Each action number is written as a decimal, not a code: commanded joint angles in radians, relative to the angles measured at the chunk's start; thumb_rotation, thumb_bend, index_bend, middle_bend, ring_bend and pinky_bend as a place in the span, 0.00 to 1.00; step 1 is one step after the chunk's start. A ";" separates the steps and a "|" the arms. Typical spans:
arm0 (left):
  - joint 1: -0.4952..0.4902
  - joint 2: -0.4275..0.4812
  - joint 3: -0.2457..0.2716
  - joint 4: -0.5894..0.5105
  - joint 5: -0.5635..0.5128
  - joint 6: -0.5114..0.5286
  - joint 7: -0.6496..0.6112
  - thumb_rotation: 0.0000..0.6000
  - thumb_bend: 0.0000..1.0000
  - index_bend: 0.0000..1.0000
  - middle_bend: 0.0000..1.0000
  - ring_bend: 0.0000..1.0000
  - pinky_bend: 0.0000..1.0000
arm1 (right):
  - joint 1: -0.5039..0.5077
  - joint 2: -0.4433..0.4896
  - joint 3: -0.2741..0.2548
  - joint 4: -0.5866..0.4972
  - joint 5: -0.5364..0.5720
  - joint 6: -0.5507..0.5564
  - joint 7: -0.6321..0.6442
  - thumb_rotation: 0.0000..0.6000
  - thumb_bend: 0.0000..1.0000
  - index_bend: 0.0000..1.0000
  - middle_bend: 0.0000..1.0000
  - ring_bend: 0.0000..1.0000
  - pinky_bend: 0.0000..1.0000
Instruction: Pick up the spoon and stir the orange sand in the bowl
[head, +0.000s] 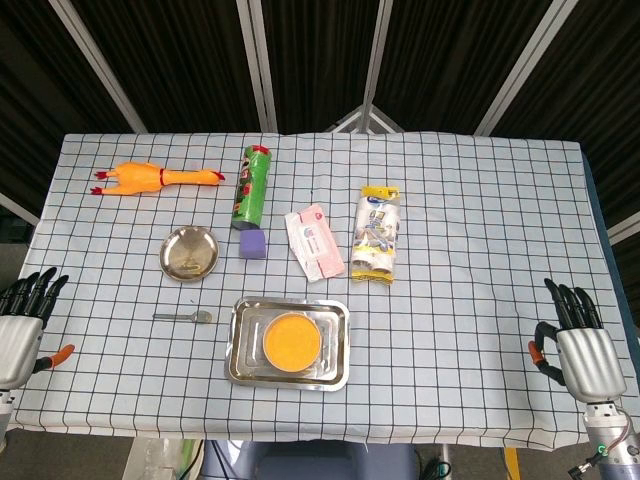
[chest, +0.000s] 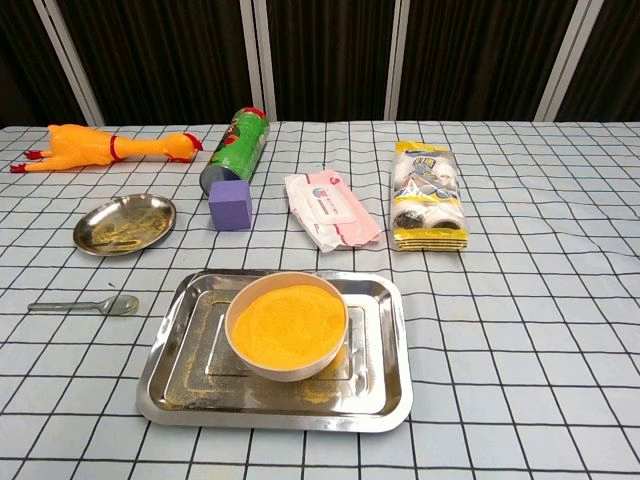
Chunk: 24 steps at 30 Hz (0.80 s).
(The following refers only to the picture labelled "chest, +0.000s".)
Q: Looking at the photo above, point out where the clear plastic spoon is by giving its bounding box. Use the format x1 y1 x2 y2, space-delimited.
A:
27 294 141 318

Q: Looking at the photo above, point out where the orange round bowl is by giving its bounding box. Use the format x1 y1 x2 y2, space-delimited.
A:
224 271 350 384

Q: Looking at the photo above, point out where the pink wet wipes pack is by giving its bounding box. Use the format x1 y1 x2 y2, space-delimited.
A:
284 168 382 254

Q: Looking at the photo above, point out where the purple foam cube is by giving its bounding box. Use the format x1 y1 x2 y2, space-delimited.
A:
207 180 253 232

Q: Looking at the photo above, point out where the yellow pack of rolls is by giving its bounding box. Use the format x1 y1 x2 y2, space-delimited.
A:
390 140 471 253

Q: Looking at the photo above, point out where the green chip can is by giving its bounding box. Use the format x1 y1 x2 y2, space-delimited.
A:
199 105 271 200

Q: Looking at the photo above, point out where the black pleated curtain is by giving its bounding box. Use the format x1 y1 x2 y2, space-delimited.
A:
0 0 640 126

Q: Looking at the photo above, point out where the rectangular steel tray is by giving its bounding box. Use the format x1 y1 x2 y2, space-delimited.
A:
135 268 414 432

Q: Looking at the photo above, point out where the round steel plate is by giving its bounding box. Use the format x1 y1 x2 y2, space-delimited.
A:
72 194 178 257

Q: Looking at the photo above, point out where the checkered white tablecloth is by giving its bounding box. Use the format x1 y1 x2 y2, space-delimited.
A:
0 119 640 480

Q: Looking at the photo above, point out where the yellow rubber chicken toy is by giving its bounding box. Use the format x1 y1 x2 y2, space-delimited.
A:
9 123 205 174

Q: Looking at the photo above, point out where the white partition frame post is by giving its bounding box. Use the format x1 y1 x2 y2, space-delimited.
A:
238 0 279 122
384 0 417 121
32 0 105 126
534 0 594 122

